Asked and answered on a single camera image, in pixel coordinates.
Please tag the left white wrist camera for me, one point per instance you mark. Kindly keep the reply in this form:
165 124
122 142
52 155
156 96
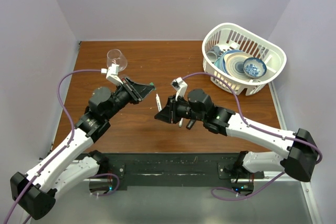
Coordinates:
112 74

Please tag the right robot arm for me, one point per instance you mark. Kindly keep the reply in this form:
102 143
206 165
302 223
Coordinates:
293 153

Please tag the light blue plate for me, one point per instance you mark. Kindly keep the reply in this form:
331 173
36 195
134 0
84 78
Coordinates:
220 62

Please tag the clear wine glass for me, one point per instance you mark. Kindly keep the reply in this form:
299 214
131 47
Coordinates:
115 56

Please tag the black marker pen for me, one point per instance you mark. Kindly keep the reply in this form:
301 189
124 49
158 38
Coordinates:
190 124

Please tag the white pen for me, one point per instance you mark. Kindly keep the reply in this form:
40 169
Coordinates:
158 102
180 123

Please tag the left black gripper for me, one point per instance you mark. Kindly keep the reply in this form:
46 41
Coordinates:
132 88

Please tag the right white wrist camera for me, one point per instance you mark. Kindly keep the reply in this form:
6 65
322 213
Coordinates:
180 87

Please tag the white plastic dish basket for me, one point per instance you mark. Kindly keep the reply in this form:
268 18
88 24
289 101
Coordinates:
231 37

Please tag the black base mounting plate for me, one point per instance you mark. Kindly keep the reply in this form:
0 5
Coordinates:
173 169

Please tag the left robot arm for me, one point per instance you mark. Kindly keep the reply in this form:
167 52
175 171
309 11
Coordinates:
37 190

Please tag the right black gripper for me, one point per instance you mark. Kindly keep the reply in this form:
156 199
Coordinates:
168 114

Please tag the beige blue plate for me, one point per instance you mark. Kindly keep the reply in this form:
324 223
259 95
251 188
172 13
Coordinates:
234 65

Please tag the blue patterned bowl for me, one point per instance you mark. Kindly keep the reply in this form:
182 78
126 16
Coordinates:
254 68

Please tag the grey mug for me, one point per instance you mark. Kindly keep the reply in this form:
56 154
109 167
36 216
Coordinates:
214 53

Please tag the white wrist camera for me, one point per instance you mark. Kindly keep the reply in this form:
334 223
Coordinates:
180 87
112 74

